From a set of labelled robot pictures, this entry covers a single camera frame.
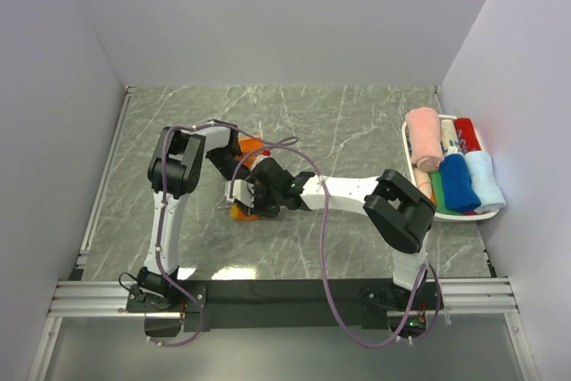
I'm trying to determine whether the grey orange giraffe towel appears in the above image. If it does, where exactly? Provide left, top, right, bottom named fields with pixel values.
left=230, top=137, right=263, bottom=221

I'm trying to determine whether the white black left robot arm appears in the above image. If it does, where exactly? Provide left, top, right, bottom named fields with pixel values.
left=137, top=120, right=242, bottom=311

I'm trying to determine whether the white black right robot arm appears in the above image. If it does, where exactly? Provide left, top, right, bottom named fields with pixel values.
left=247, top=157, right=435, bottom=309

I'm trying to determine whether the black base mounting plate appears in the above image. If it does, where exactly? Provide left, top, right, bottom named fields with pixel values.
left=125, top=277, right=446, bottom=340

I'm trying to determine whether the green rolled towel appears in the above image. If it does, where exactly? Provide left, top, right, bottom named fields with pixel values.
left=429, top=171, right=459, bottom=215

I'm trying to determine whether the pink rolled towel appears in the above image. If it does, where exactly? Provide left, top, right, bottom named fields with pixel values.
left=405, top=107, right=444, bottom=172

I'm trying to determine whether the white towel basket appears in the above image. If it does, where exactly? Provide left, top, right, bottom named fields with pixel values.
left=401, top=121, right=500, bottom=223

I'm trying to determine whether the cream patterned rolled towel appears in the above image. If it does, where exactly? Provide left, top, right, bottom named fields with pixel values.
left=441, top=120, right=462, bottom=157

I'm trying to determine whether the dark blue rolled towel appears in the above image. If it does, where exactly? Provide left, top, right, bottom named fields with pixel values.
left=439, top=153, right=481, bottom=213

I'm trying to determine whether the red rolled towel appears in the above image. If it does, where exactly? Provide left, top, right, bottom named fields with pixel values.
left=453, top=117, right=483, bottom=154

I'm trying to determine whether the light blue rolled towel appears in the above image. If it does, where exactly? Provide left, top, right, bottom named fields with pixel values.
left=465, top=150, right=506, bottom=214

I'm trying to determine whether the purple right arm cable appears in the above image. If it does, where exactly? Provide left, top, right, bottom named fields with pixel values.
left=231, top=136, right=443, bottom=350

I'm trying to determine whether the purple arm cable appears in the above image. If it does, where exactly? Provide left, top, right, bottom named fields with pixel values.
left=158, top=120, right=299, bottom=347
left=231, top=136, right=443, bottom=350

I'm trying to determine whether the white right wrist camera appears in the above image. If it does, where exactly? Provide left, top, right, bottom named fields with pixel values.
left=224, top=179, right=254, bottom=209

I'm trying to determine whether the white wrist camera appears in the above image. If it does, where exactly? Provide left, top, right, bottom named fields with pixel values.
left=256, top=149, right=271, bottom=162
left=224, top=179, right=254, bottom=209

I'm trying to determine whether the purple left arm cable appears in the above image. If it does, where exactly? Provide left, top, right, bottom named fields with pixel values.
left=158, top=120, right=299, bottom=347

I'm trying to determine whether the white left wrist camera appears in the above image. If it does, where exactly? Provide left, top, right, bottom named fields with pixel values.
left=256, top=149, right=271, bottom=162

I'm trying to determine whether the aluminium frame rail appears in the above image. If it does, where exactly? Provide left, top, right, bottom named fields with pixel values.
left=28, top=277, right=540, bottom=380

